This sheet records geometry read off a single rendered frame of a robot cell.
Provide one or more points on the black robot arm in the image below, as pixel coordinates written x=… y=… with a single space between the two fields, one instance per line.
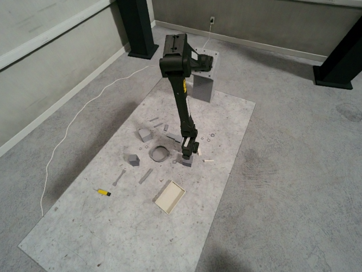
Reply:
x=179 y=58

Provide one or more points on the beige open rectangular tray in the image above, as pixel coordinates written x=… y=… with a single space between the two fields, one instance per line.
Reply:
x=170 y=197

